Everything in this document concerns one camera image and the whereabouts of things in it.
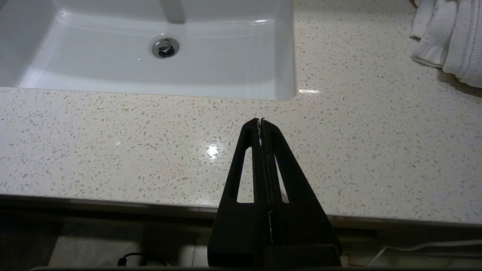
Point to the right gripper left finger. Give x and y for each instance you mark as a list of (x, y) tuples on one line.
[(237, 233)]

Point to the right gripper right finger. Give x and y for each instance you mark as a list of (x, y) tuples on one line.
[(297, 226)]

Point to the chrome drain stopper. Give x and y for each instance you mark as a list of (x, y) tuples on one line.
[(165, 47)]

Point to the white ceramic sink basin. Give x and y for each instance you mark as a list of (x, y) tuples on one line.
[(113, 71)]

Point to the white crumpled towel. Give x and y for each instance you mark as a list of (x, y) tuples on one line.
[(452, 37)]

